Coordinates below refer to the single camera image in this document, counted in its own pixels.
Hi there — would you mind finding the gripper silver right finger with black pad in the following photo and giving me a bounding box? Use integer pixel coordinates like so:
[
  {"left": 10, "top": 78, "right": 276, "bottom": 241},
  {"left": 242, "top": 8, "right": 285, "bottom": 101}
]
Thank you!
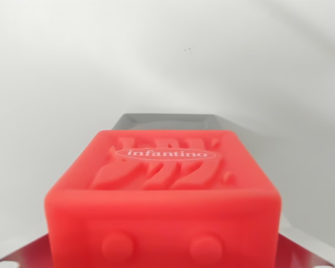
[{"left": 273, "top": 233, "right": 335, "bottom": 268}]

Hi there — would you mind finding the grey rubber cube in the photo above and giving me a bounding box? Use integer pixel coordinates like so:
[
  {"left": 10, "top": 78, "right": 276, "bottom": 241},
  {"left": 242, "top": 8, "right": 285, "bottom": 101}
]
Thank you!
[{"left": 109, "top": 112, "right": 244, "bottom": 133}]

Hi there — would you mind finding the red infantino rubber cube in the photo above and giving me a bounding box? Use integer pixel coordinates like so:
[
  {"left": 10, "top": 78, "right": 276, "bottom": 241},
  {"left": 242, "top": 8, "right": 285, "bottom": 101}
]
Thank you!
[{"left": 43, "top": 128, "right": 282, "bottom": 268}]

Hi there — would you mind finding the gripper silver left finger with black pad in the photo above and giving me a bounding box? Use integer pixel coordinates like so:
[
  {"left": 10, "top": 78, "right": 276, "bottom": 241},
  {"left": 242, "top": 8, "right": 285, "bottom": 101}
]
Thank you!
[{"left": 0, "top": 233, "right": 56, "bottom": 268}]

